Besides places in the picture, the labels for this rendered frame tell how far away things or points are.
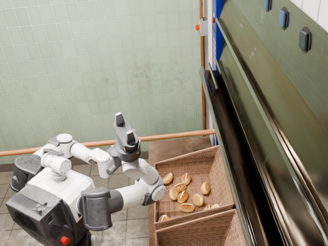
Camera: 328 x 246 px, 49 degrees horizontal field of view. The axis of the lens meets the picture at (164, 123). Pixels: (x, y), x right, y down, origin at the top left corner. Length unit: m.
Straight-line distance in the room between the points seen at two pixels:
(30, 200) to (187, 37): 2.05
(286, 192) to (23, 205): 0.98
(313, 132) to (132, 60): 2.36
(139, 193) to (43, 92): 2.10
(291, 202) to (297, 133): 0.25
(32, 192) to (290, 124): 1.03
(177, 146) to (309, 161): 2.03
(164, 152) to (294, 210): 1.83
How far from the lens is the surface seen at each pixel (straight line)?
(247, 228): 1.26
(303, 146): 1.05
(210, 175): 2.66
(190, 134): 2.04
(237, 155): 1.57
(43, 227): 1.49
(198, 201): 2.43
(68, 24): 3.14
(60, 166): 1.49
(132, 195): 1.53
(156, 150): 2.94
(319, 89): 0.94
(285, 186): 1.28
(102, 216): 1.45
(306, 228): 1.16
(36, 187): 1.59
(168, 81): 3.29
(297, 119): 1.10
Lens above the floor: 2.41
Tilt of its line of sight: 34 degrees down
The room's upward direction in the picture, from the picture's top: 6 degrees counter-clockwise
